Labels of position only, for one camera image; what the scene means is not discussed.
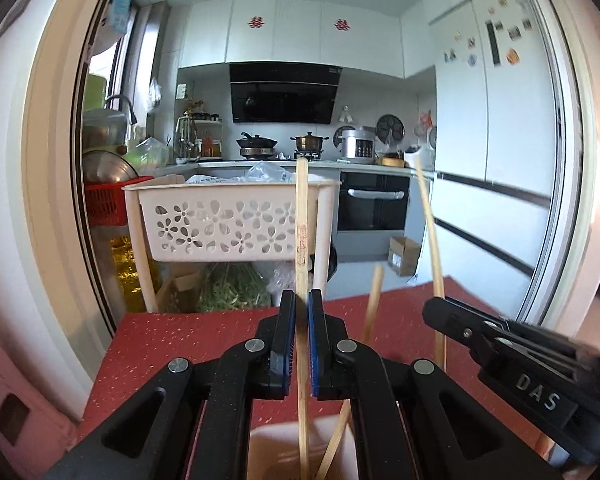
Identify plain wooden chopstick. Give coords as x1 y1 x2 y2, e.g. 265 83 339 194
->
415 158 448 370
315 266 385 480
294 158 311 480

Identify pink plastic utensil holder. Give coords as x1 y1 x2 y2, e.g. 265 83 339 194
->
247 414 361 480

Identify small cardboard box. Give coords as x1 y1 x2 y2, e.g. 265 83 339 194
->
388 236 420 276

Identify stacked pink plastic stools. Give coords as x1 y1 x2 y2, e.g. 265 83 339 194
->
0 346 76 479

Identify pink flower-cutout storage cart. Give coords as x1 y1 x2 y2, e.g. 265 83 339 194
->
123 174 340 313

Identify black built-in oven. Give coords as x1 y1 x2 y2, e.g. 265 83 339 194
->
338 172 411 231

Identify red plastic basket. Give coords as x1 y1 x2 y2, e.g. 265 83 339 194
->
85 176 152 226

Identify silver electric pressure cooker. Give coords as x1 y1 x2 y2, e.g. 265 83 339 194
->
338 126 376 164

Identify black wok on stove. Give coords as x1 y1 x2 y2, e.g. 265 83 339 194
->
236 132 277 159

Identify steel pot with lid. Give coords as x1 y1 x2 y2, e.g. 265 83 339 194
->
290 131 328 154

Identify white refrigerator with magnets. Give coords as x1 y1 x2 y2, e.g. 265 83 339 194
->
430 0 557 318

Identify black range hood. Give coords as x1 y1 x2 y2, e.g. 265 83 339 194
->
230 62 342 125

